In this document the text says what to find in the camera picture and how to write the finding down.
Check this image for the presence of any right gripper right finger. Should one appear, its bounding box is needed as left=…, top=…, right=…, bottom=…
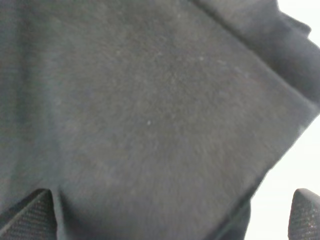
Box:
left=288, top=188, right=320, bottom=240

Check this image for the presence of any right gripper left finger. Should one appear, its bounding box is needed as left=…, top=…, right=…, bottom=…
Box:
left=0, top=189, right=57, bottom=240

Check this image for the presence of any black printed t-shirt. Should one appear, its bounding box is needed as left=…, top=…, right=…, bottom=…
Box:
left=0, top=0, right=320, bottom=240

